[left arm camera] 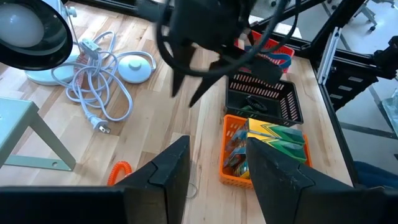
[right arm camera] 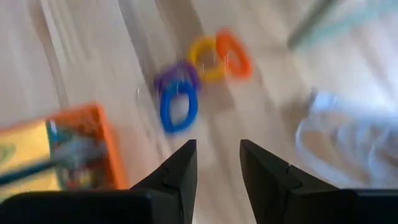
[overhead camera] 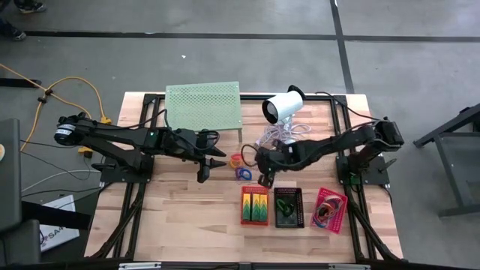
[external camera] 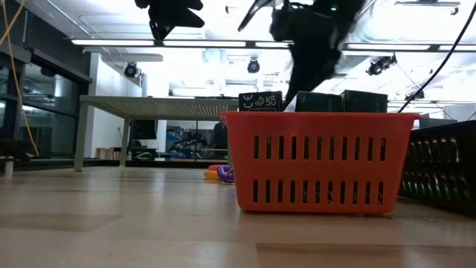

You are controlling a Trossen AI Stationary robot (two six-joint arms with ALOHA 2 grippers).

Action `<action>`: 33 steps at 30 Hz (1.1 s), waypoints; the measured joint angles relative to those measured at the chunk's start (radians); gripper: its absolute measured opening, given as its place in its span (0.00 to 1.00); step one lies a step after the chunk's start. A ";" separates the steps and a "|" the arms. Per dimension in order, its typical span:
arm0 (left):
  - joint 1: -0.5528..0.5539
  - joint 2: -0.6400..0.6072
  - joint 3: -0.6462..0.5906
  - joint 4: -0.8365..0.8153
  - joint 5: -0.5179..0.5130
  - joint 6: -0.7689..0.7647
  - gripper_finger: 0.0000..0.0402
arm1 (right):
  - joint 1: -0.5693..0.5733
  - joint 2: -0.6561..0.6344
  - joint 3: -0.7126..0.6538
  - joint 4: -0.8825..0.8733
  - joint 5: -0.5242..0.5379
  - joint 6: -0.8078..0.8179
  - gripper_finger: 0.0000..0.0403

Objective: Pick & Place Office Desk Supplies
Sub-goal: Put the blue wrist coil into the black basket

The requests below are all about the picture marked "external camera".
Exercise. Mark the black plastic basket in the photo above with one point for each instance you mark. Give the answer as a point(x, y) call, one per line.
point(446, 130)

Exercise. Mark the black background robot arm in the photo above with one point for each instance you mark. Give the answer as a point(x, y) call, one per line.
point(189, 139)

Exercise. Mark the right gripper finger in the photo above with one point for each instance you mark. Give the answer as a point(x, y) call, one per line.
point(256, 13)
point(312, 67)

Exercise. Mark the black ceiling spotlight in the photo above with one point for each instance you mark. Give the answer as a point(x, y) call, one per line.
point(379, 65)
point(131, 70)
point(253, 66)

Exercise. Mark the orange plastic basket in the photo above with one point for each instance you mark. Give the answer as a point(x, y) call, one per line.
point(316, 171)

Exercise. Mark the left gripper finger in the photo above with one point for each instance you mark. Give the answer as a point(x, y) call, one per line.
point(186, 18)

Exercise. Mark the green perforated metal shelf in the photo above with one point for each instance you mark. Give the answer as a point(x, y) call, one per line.
point(156, 106)

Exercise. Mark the green blue printed box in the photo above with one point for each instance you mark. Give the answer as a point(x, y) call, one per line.
point(320, 102)
point(364, 101)

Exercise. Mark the long ceiling light strip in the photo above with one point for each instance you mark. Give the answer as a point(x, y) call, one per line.
point(148, 43)
point(390, 47)

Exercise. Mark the person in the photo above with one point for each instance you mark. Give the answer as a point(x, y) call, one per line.
point(221, 137)

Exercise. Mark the black computer monitor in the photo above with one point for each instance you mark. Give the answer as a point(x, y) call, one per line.
point(144, 130)

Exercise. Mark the black aluminium table frame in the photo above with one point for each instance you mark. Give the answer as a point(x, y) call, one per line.
point(111, 163)

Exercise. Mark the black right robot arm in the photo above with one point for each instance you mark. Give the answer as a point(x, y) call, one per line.
point(349, 15)

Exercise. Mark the brown wooden boxes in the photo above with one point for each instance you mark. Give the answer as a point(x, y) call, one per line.
point(111, 153)

